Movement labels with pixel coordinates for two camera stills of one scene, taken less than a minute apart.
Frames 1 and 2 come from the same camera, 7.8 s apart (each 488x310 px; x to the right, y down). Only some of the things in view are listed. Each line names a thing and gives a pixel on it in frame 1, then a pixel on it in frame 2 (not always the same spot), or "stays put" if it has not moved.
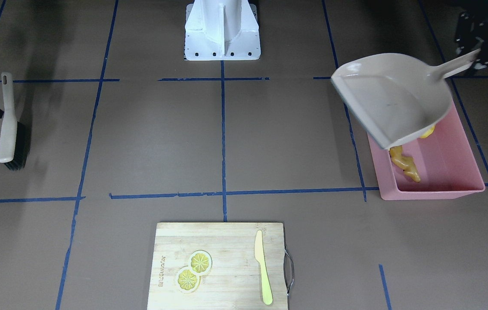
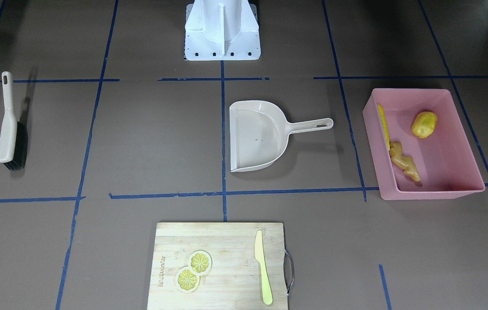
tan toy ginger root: (399, 160) stays put
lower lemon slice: (186, 281) stays put
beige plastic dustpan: (399, 97) -> (259, 132)
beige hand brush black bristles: (13, 142) stays put
